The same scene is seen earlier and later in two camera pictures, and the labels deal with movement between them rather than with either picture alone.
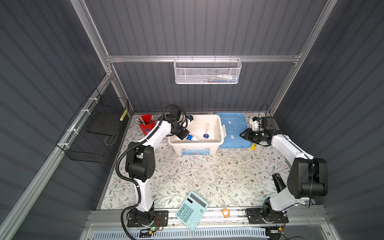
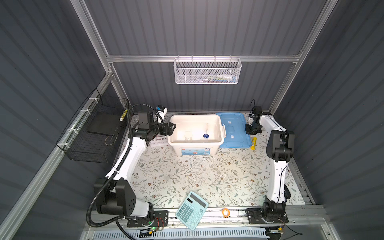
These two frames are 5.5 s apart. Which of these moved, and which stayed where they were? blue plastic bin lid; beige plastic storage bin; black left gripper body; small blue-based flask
Moved: black left gripper body
Stayed: small blue-based flask; beige plastic storage bin; blue plastic bin lid
